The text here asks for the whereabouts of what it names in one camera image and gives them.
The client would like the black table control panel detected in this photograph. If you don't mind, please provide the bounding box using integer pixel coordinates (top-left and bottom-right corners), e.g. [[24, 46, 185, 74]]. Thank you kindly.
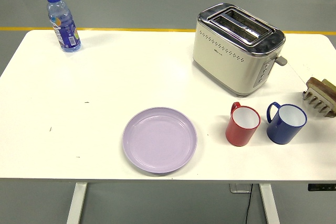
[[308, 183, 336, 191]]

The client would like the clear plastic bracket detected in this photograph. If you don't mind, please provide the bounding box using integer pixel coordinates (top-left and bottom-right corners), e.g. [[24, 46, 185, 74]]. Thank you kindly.
[[229, 183, 253, 194]]

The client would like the white table leg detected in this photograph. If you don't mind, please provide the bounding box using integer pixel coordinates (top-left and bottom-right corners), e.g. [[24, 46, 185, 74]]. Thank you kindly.
[[66, 183, 88, 224], [258, 183, 280, 224]]

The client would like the cream and chrome toaster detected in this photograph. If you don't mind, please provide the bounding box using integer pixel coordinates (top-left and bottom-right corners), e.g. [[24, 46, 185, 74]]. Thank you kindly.
[[192, 3, 288, 98]]

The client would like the lilac plastic plate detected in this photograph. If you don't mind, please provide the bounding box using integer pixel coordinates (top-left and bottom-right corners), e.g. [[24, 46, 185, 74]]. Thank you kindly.
[[122, 106, 198, 174]]

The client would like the black hanging cable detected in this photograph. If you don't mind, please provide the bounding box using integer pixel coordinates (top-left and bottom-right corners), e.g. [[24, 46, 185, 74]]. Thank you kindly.
[[245, 184, 254, 224]]

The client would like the white paper sheet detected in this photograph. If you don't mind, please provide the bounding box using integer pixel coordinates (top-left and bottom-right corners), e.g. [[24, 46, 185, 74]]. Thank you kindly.
[[282, 44, 336, 88]]

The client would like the red mug white inside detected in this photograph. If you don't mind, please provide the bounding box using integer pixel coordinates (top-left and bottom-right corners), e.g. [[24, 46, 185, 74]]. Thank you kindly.
[[225, 102, 261, 147]]

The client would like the silver metal toast rack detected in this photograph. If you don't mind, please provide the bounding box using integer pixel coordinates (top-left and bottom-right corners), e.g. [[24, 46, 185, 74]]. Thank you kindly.
[[301, 87, 336, 118]]

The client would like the grey toaster lever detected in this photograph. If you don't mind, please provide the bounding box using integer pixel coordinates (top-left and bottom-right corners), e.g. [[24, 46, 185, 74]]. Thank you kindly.
[[272, 55, 288, 66]]

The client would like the slice of bread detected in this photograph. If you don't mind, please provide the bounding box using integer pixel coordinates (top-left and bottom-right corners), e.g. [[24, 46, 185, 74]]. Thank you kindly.
[[306, 77, 336, 96]]

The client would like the blue mug white inside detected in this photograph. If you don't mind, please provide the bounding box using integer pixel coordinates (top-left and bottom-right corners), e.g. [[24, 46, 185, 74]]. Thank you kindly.
[[266, 101, 308, 145]]

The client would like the clear water bottle blue cap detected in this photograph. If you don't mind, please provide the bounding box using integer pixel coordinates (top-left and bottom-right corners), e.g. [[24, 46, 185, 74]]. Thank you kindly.
[[46, 0, 82, 53]]

